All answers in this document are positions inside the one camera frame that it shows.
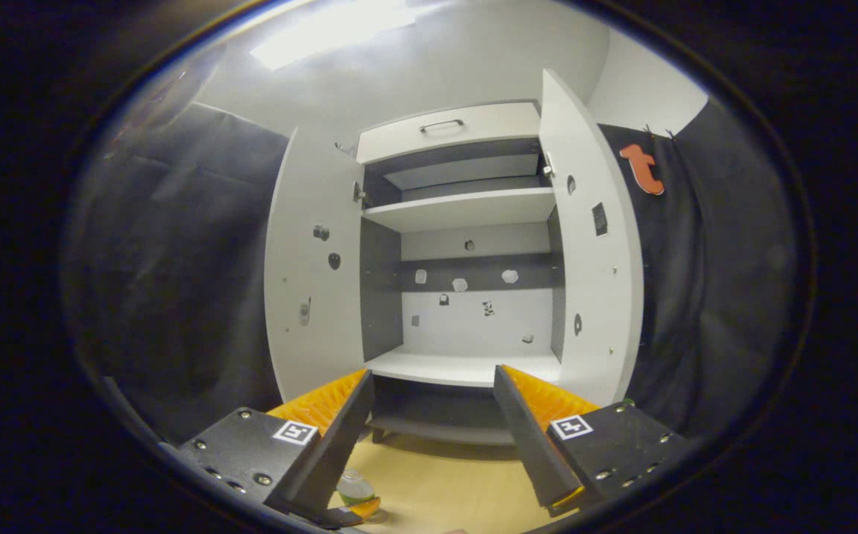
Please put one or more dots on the white and grey cabinet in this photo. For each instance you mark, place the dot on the white and grey cabinet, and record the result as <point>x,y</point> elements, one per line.
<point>436,241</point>

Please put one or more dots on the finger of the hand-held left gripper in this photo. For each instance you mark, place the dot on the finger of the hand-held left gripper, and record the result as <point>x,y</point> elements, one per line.
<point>360,510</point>

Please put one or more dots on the metal door hinge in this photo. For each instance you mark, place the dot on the metal door hinge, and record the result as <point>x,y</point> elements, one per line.
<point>359,194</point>
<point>547,165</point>

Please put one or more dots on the white cabinet door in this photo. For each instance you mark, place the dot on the white cabinet door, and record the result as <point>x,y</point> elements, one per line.
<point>592,282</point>
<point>302,245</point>

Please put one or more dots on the white cabinet drawer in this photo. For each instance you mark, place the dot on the white cabinet drawer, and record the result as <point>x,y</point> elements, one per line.
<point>473,126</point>

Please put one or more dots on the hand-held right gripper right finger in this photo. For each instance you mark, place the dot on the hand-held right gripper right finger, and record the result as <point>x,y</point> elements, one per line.
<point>529,445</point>

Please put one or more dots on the white cabinet shelf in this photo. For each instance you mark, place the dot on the white cabinet shelf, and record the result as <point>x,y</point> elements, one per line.
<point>458,367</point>
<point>458,211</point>

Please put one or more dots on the green label bottle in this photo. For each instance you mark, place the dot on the green label bottle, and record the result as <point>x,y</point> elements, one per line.
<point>354,486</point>

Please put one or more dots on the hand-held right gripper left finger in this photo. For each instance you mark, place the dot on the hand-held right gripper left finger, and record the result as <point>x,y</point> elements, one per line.
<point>340,445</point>

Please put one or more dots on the ceiling light panel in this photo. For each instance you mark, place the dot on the ceiling light panel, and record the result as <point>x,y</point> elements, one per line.
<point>325,33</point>

